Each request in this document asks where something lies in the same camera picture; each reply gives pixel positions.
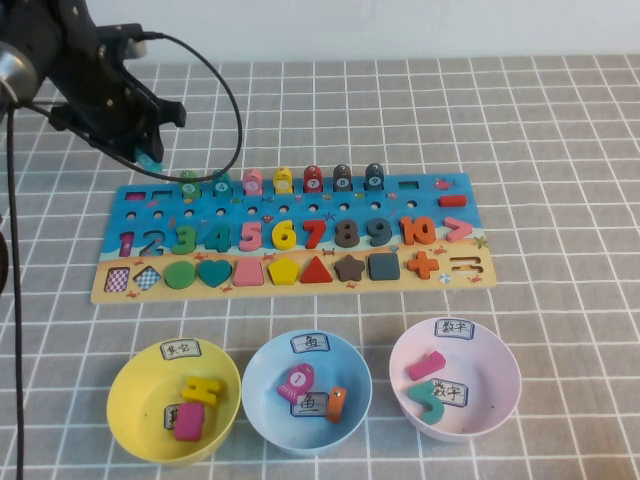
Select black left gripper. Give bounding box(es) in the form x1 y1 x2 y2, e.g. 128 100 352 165
49 48 189 162

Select teal wooden fish piece 2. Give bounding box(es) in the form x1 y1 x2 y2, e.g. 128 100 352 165
133 147 165 175

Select green wooden fish piece 3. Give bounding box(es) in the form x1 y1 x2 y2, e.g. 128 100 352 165
178 169 202 200

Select teal wooden fish piece 4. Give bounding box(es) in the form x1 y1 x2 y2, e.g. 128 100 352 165
210 168 232 197

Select pink wooden fish piece 5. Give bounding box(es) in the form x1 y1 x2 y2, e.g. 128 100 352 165
242 168 265 197

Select green wooden circle piece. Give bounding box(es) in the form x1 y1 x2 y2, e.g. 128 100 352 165
164 260 196 291

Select yellow wooden fish piece 6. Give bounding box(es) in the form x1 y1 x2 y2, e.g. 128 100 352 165
272 166 294 196

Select teal wooden heart piece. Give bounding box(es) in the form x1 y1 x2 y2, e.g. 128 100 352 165
198 259 234 290

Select pink wooden trapezoid piece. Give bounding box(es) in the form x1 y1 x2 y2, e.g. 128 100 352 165
233 258 266 288

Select red wooden fish piece 7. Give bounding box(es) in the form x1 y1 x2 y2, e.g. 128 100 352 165
302 165 325 194

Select yellow wooden pentagon piece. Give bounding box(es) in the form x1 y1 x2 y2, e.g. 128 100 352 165
266 257 301 286

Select brown wooden fish piece 8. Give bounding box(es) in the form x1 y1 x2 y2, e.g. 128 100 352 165
332 164 354 193

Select red wooden triangle piece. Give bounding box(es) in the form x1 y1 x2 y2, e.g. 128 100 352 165
299 255 335 285

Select slate-grey wooden fish piece 9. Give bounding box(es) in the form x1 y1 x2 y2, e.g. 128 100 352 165
364 163 386 192

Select brown wooden star piece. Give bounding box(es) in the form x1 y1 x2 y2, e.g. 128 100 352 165
333 254 366 283

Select yellow plastic bowl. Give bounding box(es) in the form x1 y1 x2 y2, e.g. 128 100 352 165
106 338 243 468

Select slate-grey wooden square piece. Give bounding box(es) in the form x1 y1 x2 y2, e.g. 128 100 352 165
368 252 401 282

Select magenta wooden rectangle piece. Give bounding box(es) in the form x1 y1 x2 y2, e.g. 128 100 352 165
173 402 207 442

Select magenta wooden fish piece 1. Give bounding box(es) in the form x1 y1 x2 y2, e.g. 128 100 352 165
277 363 319 402

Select blue plastic bowl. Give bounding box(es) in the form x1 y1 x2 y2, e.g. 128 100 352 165
241 329 374 456

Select colourful wooden puzzle board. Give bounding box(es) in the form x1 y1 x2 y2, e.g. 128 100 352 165
89 172 499 306

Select orange wooden fish piece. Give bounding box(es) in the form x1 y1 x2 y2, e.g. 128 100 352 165
326 385 347 425

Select pink plastic bowl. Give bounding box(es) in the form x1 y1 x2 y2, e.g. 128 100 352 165
388 316 522 444

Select green wooden number 3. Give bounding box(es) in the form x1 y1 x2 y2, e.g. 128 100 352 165
172 225 197 255

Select teal wooden number 4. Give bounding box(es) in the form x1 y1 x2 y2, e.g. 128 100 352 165
202 224 232 254

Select pink wooden number 5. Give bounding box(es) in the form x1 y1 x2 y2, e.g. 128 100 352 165
238 221 265 253

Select yellow wooden number 6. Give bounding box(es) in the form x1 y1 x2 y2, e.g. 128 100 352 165
271 220 297 251

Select red wooden number 7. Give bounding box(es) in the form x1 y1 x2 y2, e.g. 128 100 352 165
302 219 329 250

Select brown wooden number 8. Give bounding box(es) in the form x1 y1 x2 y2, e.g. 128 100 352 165
333 220 360 250

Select yellow wooden equals sign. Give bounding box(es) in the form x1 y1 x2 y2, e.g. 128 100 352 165
180 375 225 409

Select slate-grey wooden number 9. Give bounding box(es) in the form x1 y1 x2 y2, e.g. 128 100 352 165
366 218 393 248

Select orange wooden number 10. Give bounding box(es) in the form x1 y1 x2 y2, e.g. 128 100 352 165
399 216 437 246

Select orange wooden plus sign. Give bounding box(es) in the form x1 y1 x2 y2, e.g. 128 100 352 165
407 251 440 279

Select pink wooden greater-than sign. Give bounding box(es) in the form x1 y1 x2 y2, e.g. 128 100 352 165
443 218 474 244

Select magenta wooden number 1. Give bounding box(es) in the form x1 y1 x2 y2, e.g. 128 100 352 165
404 350 447 381

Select teal wooden number 2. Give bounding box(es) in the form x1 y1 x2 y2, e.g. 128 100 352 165
405 382 447 426

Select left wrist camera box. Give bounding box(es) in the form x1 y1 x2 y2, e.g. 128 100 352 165
96 22 151 64

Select black camera cable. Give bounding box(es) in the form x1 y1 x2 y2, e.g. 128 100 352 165
3 30 245 480

